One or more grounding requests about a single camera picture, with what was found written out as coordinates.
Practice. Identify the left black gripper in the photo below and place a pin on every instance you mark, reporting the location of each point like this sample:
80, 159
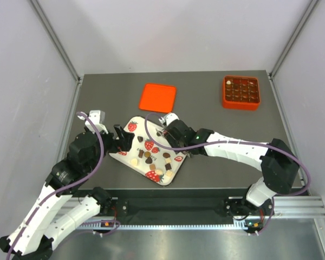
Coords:
125, 141

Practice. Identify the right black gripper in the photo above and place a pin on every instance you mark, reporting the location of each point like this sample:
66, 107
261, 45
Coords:
172, 142

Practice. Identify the white strawberry tray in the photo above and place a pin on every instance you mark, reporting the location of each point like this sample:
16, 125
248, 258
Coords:
146, 158

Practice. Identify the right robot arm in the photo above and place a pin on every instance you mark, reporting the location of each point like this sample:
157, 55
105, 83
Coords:
274, 159

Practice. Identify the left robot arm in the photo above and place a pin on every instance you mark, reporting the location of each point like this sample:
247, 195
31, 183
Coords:
39, 234

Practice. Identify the brown rectangular chocolate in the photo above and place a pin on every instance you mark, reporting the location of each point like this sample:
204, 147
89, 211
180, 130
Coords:
141, 153

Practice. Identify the white heart chocolate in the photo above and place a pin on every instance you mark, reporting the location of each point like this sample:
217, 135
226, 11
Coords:
134, 162

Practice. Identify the brown dome chocolate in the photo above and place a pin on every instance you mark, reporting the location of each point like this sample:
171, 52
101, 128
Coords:
166, 155

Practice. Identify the tan ribbed round chocolate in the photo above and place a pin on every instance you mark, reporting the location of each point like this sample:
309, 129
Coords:
147, 154

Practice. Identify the dark heart chocolate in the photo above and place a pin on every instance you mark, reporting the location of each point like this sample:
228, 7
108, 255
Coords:
149, 160

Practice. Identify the dark small square chocolate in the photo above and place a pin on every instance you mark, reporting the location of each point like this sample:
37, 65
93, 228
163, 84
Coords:
168, 166

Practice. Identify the orange box lid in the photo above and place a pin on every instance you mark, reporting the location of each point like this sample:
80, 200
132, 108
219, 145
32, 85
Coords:
158, 98

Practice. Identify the orange compartment box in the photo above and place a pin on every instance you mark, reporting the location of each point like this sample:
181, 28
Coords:
242, 94

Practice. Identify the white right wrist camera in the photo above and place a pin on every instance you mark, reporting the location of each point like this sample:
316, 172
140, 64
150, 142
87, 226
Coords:
168, 118

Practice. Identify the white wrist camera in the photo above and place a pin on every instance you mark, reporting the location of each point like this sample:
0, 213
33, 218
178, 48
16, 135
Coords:
168, 118
93, 120

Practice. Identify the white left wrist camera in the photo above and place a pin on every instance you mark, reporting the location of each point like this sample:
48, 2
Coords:
93, 120

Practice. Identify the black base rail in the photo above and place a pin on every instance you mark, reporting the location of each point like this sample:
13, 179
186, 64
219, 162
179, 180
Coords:
187, 208

